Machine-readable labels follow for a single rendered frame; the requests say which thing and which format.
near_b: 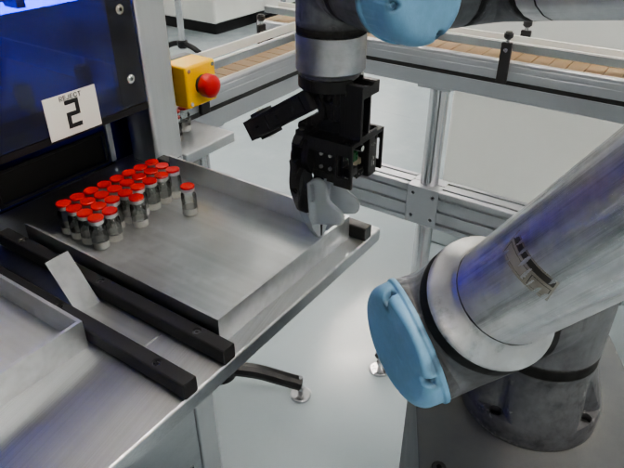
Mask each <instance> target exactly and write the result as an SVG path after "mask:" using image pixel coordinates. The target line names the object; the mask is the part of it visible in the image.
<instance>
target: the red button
mask: <svg viewBox="0 0 624 468"><path fill-rule="evenodd" d="M220 87H221V84H220V80H219V79H218V77H217V76H216V75H214V74H211V73H205V74H203V75H202V76H201V78H200V80H199V82H198V89H199V93H200V94H201V95H202V96H203V97H206V98H214V97H216V96H217V95H218V93H219V91H220Z"/></svg>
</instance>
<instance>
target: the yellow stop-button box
mask: <svg viewBox="0 0 624 468"><path fill-rule="evenodd" d="M170 59H171V66H172V74H173V81H174V89H175V103H176V105H177V106H178V107H182V108H186V109H192V108H194V107H197V106H199V105H201V104H203V103H206V102H208V101H210V100H213V99H215V98H216V97H212V98H208V97H203V96H202V95H201V94H200V93H199V89H198V82H199V80H200V78H201V77H202V75H203V74H205V73H211V74H215V65H214V60H213V59H212V58H207V57H203V56H198V55H193V54H190V53H186V52H183V53H180V54H177V55H174V56H172V57H170Z"/></svg>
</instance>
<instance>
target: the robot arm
mask: <svg viewBox="0 0 624 468"><path fill-rule="evenodd" d="M549 20H624V0H295V67H296V69H297V70H298V85H299V87H300V88H302V89H303V91H301V92H299V93H297V94H295V95H293V96H292V97H289V98H287V99H285V100H283V101H281V103H279V104H277V105H275V106H273V107H271V105H270V106H267V107H265V108H260V109H258V110H257V111H256V112H255V113H253V114H252V115H250V116H251V118H250V119H249V120H247V121H245V122H244V123H243V125H244V127H245V128H246V130H247V132H248V134H249V136H250V138H251V140H252V141H254V140H256V139H258V138H260V137H261V138H262V140H263V139H265V138H267V137H273V136H274V135H276V134H277V133H278V132H279V131H281V130H282V126H284V125H285V124H288V123H290V122H292V121H294V120H296V119H298V118H300V117H302V116H304V115H306V114H308V113H309V112H311V111H314V110H316V109H318V112H316V113H314V114H312V115H310V116H308V117H306V118H304V120H302V121H300V122H298V127H299V128H297V129H295V135H294V137H293V139H292V150H291V159H290V160H289V163H290V175H289V184H290V191H291V194H292V198H293V201H294V204H295V206H296V209H297V210H299V212H300V215H301V216H302V218H303V220H304V222H305V224H306V225H307V227H308V228H309V230H310V231H311V232H312V233H313V234H314V235H315V236H316V237H320V236H321V235H322V234H324V231H325V229H326V226H327V225H331V226H341V225H342V224H343V223H344V221H345V216H344V214H355V213H357V212H358V210H359V207H360V204H359V200H358V198H356V197H355V196H354V195H353V194H352V193H351V192H349V191H348V190H352V181H353V177H355V178H356V179H357V178H358V177H360V176H361V175H363V176H370V175H371V174H373V173H374V172H375V167H377V168H382V157H383V143H384V126H381V125H378V124H373V123H371V96H372V95H374V94H376V93H378V92H379V89H380V79H377V78H372V77H368V76H364V70H365V69H366V54H367V34H368V33H371V34H372V35H373V36H375V37H376V38H378V39H380V40H382V41H384V42H386V43H389V44H394V45H403V46H410V47H420V46H427V45H430V44H432V43H433V42H434V41H435V40H436V39H437V38H438V37H439V36H441V35H443V34H445V33H446V32H447V31H448V29H455V28H460V27H467V26H473V25H480V24H487V23H495V22H515V21H549ZM377 138H380V140H379V155H378V158H376V150H377ZM312 174H313V175H314V176H312ZM622 301H624V125H623V126H622V127H621V128H619V129H618V130H617V131H616V132H615V133H614V134H613V135H612V136H610V137H609V138H608V139H607V140H605V141H604V142H603V143H602V144H601V145H599V146H598V147H597V148H596V149H594V150H593V151H592V152H590V153H589V154H588V155H587V156H586V157H584V158H583V159H582V160H581V161H579V162H578V163H577V164H575V165H574V166H573V167H572V168H571V169H569V170H568V171H567V172H566V173H564V174H563V175H562V176H561V177H559V178H558V179H557V180H556V181H554V182H553V183H552V184H551V185H550V186H549V187H547V188H546V189H545V190H543V191H542V192H541V193H540V194H539V195H538V196H537V197H536V198H534V199H533V200H532V201H530V202H529V203H528V204H527V205H525V206H524V207H523V208H522V209H521V210H519V211H518V212H517V213H516V214H514V215H513V216H512V217H510V218H509V219H508V220H507V221H506V222H504V223H503V224H502V225H501V226H499V227H498V228H497V229H496V230H494V231H493V232H492V233H491V234H489V235H488V236H487V237H483V236H471V237H465V238H462V239H459V240H456V241H454V242H452V243H451V244H449V245H448V246H447V247H445V248H444V249H443V250H441V251H440V252H439V253H438V254H437V255H435V256H434V257H433V258H432V259H431V260H430V261H429V262H428V263H427V264H425V265H424V266H423V267H422V268H420V269H419V270H417V271H415V272H413V273H411V274H408V275H407V276H404V277H401V278H398V279H394V278H391V279H389V280H388V281H387V282H386V283H383V284H381V285H379V286H377V287H375V288H374V289H373V290H372V291H371V293H370V296H369V300H368V305H367V316H368V322H369V328H370V336H371V339H372V341H373V344H374V347H375V350H376V353H377V355H378V358H379V359H380V361H381V363H382V365H383V368H384V370H385V372H386V374H387V376H388V377H389V379H390V381H391V382H392V384H393V385H394V386H395V388H396V389H397V390H398V392H399V393H400V394H401V395H402V396H403V397H404V398H406V399H407V400H408V402H410V403H411V404H413V405H414V406H417V407H419V408H424V409H427V408H432V407H433V406H436V405H438V404H441V403H443V404H448V403H449V402H450V400H451V399H452V398H455V397H458V396H460V395H462V399H463V402H464V404H465V406H466V408H467V409H468V410H469V412H470V413H471V415H472V416H473V417H474V419H475V420H476V421H477V422H478V423H479V424H480V425H481V426H483V427H484V428H485V429H486V430H487V431H489V432H490V433H491V434H493V435H494V436H496V437H498V438H499V439H501V440H503V441H505V442H507V443H510V444H512V445H515V446H517V447H519V448H523V449H530V450H536V451H545V452H553V451H562V450H567V449H572V448H574V447H576V446H578V445H580V444H582V443H583V442H584V441H586V440H587V439H588V438H589V437H590V436H591V435H592V433H593V431H594V429H595V426H596V424H597V422H598V419H599V416H600V413H601V407H602V398H601V389H600V380H599V371H598V364H599V361H600V358H601V355H602V354H603V351H604V348H605V343H606V340H607V338H608V335H609V333H610V330H611V327H612V324H613V321H614V319H615V316H616V313H617V311H618V306H619V303H620V302H622Z"/></svg>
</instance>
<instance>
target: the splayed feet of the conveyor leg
mask: <svg viewBox="0 0 624 468"><path fill-rule="evenodd" d="M236 376H239V377H247V378H253V379H257V380H262V381H266V382H269V383H272V384H277V385H281V386H284V387H288V388H291V389H292V391H291V400H292V401H293V402H295V403H306V402H307V401H308V400H309V399H310V398H311V393H310V390H309V389H308V388H306V387H304V386H303V376H300V375H297V374H293V373H290V372H287V371H284V370H278V369H275V368H271V367H268V366H265V365H261V364H256V363H251V362H245V363H244V364H242V365H241V366H240V367H239V368H238V369H237V370H236V371H235V372H234V373H233V374H231V375H230V376H229V377H228V378H227V379H226V380H225V381H224V382H223V383H222V384H228V383H230V382H231V381H233V380H234V378H235V377H236Z"/></svg>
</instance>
